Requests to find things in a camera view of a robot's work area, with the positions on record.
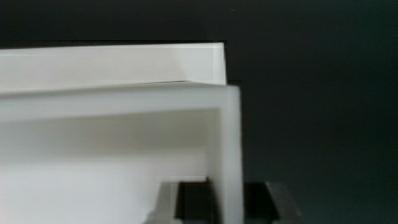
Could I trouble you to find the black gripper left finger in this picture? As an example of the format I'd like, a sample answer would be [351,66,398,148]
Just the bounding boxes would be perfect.
[145,181,214,224]

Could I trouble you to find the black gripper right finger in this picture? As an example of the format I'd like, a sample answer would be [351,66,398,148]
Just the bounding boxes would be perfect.
[243,182,301,224]

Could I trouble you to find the white drawer box with knob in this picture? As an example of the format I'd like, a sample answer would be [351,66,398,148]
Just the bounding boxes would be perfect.
[0,83,243,224]

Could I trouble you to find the white drawer cabinet housing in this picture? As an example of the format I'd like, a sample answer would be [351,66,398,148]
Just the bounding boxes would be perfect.
[0,43,227,95]

